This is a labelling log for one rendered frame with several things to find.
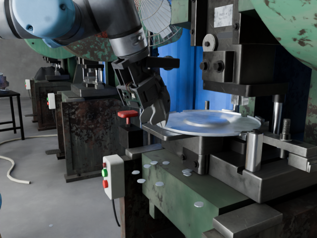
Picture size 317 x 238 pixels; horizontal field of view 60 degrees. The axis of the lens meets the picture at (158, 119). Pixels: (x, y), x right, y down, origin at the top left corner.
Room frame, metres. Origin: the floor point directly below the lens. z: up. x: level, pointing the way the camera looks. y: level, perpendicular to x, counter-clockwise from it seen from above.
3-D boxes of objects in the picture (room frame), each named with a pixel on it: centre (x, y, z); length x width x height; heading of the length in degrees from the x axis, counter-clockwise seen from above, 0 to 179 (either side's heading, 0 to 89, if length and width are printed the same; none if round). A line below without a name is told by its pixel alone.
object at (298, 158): (0.67, -0.33, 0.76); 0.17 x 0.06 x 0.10; 28
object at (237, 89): (0.82, -0.25, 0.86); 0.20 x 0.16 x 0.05; 28
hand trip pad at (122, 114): (1.00, 0.11, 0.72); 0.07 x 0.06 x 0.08; 118
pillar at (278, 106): (0.77, -0.34, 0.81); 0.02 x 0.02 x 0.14
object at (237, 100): (0.81, -0.24, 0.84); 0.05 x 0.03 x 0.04; 28
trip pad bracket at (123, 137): (0.98, 0.10, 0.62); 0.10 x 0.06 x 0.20; 28
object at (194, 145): (0.73, -0.09, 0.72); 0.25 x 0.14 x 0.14; 118
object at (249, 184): (0.81, -0.25, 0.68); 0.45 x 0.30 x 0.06; 28
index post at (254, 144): (0.60, -0.22, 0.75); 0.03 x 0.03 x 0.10; 28
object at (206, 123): (0.75, -0.14, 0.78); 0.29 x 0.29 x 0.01
